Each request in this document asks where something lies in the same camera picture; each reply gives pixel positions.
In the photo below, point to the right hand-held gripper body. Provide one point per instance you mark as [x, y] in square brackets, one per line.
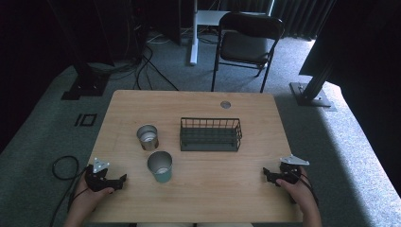
[291, 171]

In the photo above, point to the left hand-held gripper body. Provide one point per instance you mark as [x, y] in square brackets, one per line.
[100, 181]

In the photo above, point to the teal metal cup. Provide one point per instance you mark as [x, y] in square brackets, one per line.
[160, 167]

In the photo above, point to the silver metal cup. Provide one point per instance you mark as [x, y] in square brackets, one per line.
[147, 137]

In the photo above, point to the person's left hand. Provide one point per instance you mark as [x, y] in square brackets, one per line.
[86, 198]

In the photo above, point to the person's right hand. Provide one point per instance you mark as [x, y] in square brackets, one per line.
[299, 194]

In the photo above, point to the black metal stand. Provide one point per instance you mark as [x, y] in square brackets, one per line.
[84, 85]
[310, 94]

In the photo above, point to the round grey table grommet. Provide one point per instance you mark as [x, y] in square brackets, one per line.
[225, 104]

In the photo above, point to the black folding chair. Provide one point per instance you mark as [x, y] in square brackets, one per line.
[246, 47]

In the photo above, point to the dark pleated curtain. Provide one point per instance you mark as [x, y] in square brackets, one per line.
[299, 17]

